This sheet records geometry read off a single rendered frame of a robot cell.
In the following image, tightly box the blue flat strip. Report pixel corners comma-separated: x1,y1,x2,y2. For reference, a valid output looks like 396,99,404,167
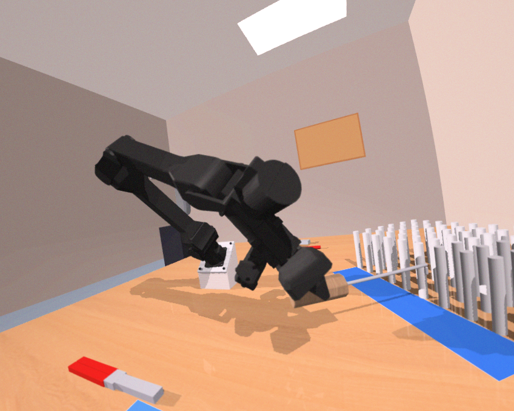
332,267,514,381

